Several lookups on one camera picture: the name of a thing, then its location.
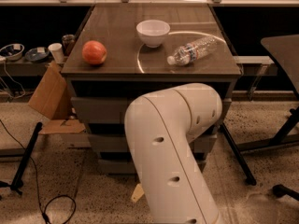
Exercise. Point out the white paper cup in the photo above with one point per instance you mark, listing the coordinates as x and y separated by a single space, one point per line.
56 50

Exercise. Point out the brown cardboard box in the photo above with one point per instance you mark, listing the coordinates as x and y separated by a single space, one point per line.
52 100

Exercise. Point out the black caster foot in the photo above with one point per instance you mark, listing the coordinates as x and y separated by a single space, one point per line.
280 191

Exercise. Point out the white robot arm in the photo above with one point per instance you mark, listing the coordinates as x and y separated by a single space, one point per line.
159 127

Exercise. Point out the grey middle drawer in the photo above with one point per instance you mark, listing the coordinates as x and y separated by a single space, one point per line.
115 143

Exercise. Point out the grey drawer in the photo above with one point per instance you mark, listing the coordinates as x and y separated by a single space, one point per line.
116 167
96 109
115 143

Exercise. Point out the grey top drawer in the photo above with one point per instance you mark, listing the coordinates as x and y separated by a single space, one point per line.
96 109

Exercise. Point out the grey bottom drawer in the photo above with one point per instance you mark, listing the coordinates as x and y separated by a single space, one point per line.
116 167

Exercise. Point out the black left stand leg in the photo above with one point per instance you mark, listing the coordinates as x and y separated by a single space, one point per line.
17 182

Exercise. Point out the grey drawer cabinet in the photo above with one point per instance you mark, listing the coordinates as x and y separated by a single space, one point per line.
132 69

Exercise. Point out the white blue bowl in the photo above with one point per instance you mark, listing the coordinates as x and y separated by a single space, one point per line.
12 52

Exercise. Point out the clear plastic water bottle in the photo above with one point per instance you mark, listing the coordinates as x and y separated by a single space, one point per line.
193 51

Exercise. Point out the dark side table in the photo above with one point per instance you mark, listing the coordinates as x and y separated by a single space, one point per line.
284 50

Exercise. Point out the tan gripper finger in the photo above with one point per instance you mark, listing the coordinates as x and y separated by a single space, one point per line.
137 193

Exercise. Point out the red apple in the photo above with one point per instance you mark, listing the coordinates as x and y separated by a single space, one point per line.
94 52

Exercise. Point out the dark glass jar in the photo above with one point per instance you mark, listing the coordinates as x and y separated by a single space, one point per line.
68 43

